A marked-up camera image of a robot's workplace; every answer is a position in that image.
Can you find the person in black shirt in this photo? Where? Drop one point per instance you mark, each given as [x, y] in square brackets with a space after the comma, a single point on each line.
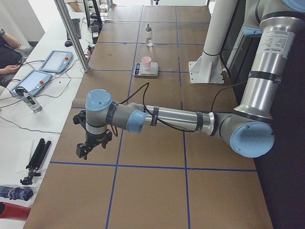
[10, 60]

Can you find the blue plaid folded umbrella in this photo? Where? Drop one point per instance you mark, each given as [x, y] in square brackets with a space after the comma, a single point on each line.
[16, 193]

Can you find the glass sauce bottle metal spout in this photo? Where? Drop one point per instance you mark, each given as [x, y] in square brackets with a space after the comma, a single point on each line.
[149, 36]

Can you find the black computer keyboard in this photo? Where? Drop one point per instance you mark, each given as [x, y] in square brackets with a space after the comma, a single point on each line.
[76, 24]

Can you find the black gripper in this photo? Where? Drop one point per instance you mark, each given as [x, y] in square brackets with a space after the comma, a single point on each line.
[95, 137]

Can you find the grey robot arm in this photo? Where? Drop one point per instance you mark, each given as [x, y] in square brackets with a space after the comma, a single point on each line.
[247, 128]

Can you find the blue teach pendant tablet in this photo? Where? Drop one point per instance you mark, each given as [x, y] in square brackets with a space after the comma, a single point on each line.
[56, 62]

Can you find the clear water bottle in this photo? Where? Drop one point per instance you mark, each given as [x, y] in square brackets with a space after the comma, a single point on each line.
[28, 99]

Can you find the black monitor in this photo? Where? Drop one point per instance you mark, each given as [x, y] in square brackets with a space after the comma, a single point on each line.
[92, 14]

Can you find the pink paper cup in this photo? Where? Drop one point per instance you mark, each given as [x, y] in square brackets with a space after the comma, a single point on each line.
[146, 62]

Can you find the digital kitchen scale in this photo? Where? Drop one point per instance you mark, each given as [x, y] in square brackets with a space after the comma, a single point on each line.
[138, 70]

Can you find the black computer mouse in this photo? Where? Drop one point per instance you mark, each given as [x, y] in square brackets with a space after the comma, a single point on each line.
[68, 44]

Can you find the black folded tripod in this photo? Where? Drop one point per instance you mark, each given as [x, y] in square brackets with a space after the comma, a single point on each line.
[36, 161]

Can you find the red cylinder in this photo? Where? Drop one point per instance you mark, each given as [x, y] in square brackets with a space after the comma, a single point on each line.
[13, 211]

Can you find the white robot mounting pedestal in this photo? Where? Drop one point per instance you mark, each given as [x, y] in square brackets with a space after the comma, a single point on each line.
[207, 69]

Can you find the aluminium frame post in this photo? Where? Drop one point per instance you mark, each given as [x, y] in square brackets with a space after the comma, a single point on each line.
[62, 9]

